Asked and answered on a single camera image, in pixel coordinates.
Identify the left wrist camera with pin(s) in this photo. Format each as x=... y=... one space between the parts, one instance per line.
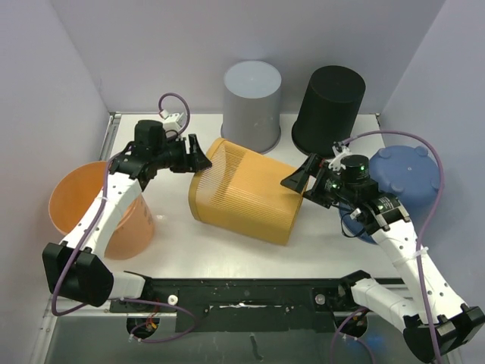
x=177 y=121

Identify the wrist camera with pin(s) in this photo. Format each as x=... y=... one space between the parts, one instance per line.
x=177 y=121
x=340 y=151

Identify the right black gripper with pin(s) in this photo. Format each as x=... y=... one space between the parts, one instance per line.
x=316 y=180

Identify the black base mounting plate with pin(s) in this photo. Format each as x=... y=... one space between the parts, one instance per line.
x=245 y=305

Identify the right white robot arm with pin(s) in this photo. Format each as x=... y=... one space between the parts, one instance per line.
x=435 y=320

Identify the blue plastic bucket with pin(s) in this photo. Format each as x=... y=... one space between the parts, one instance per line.
x=409 y=173

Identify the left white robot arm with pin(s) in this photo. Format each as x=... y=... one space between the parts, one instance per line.
x=74 y=268

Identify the black ribbed waste bin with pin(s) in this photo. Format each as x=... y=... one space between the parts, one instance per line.
x=328 y=111

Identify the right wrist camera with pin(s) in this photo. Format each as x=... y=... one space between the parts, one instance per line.
x=340 y=151

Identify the orange plastic bucket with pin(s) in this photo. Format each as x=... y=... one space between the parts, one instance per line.
x=75 y=193

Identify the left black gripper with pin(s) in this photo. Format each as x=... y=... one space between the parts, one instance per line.
x=195 y=161

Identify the grey plastic bucket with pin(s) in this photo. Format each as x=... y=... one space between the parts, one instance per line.
x=251 y=107

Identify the yellow mesh waste bin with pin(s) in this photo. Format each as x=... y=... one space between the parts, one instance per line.
x=242 y=193

